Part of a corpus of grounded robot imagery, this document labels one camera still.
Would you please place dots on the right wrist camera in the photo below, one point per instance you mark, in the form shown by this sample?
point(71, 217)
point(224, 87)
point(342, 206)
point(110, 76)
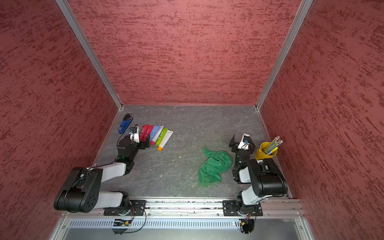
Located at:
point(245, 143)

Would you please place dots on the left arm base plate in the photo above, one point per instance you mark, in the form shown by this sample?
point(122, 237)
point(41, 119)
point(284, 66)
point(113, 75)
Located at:
point(134, 208)

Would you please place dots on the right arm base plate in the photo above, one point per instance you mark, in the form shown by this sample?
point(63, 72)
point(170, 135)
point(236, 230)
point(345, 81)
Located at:
point(234, 208)

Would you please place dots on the left corner aluminium profile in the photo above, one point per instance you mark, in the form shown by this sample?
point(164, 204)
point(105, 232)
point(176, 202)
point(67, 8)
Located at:
point(79, 33)

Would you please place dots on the pencils in cup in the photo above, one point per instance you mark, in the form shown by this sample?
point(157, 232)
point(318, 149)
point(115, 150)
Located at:
point(273, 146)

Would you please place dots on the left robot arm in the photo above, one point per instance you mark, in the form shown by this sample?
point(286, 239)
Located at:
point(81, 192)

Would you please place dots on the yellow cup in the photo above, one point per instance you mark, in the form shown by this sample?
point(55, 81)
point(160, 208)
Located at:
point(260, 153)

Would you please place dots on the white tube pink cap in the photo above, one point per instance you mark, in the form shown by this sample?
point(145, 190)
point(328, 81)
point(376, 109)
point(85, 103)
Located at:
point(153, 142)

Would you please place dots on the pink toothpaste tube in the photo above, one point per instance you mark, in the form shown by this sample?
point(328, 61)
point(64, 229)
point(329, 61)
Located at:
point(148, 131)
point(143, 133)

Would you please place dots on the lime green toothpaste tube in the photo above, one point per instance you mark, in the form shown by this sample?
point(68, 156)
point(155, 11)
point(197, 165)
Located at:
point(161, 136)

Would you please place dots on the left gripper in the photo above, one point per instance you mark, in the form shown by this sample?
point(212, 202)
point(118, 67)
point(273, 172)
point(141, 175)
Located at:
point(143, 146)

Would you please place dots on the blue toothpaste tube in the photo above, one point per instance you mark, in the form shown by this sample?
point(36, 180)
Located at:
point(154, 131)

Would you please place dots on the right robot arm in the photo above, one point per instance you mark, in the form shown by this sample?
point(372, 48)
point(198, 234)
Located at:
point(256, 167)

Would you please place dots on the green microfiber cloth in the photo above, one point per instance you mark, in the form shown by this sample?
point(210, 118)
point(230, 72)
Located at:
point(217, 163)

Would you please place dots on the corner aluminium profile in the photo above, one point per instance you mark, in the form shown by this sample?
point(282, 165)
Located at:
point(79, 33)
point(291, 35)

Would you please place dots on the blue stapler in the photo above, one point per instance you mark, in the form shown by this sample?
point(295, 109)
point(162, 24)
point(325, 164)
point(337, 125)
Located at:
point(125, 124)

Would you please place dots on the right corner aluminium profile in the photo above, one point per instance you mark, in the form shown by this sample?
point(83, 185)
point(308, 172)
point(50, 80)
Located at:
point(291, 35)

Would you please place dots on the white tube orange cap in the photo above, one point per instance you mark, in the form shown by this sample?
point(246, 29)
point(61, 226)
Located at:
point(165, 140)

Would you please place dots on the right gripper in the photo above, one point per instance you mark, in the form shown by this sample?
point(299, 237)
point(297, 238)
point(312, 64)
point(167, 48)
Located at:
point(234, 144)

